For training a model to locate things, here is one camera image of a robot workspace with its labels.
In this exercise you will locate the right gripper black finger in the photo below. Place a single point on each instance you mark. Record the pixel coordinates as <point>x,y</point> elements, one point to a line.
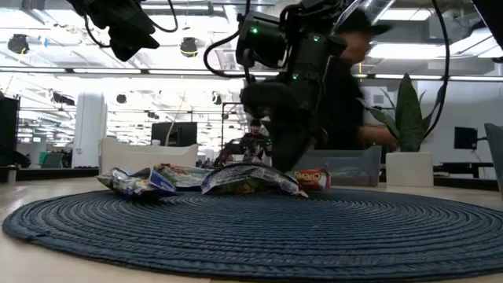
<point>281,149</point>
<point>302,145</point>

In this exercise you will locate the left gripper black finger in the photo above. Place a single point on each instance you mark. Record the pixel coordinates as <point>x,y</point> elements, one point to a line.
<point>129,47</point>

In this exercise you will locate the red green crisp bar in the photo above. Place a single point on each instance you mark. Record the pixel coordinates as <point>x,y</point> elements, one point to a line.
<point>312,180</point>

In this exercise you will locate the green white red snack bar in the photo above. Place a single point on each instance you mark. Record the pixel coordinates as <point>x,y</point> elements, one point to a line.
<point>184,176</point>

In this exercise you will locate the silver green blue snack bar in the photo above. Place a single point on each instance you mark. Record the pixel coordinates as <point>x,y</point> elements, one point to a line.
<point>129,182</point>

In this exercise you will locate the black monitor on arm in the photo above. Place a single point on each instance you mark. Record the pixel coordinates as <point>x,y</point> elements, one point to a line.
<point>465,137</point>

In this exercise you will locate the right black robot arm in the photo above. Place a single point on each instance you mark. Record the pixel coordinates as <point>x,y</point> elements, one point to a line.
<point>314,55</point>

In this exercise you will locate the person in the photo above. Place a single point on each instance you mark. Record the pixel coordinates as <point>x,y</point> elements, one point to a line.
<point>342,102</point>
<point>255,143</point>

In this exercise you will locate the grey plastic bin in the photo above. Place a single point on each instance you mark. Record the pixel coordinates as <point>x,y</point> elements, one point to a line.
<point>349,169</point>

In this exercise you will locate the black ceiling lamp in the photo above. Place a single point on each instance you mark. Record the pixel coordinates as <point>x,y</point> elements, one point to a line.
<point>189,47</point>
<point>18,43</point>

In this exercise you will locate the round dark blue woven mat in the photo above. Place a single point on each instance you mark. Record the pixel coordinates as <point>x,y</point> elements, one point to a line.
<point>251,236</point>

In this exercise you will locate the white building pillar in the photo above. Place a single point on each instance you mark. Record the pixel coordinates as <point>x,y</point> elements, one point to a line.
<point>89,129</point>

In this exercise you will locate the black monitor screen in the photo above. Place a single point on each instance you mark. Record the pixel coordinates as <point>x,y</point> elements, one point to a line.
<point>177,134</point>

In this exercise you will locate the white round plant pot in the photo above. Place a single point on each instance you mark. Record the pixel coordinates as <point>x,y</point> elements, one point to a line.
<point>408,169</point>

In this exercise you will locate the green snake plant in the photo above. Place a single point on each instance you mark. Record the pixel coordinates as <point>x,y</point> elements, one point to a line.
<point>408,118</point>

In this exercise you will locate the white plastic bin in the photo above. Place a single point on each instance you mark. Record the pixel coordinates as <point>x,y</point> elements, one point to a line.
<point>137,157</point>

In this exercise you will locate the black cabinet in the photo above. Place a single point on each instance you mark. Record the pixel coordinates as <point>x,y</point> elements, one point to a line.
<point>8,129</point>

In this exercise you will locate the black desk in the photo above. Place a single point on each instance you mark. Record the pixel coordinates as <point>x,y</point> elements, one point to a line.
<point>463,167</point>

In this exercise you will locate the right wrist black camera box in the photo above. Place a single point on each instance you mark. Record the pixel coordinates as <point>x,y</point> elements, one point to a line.
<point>261,39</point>

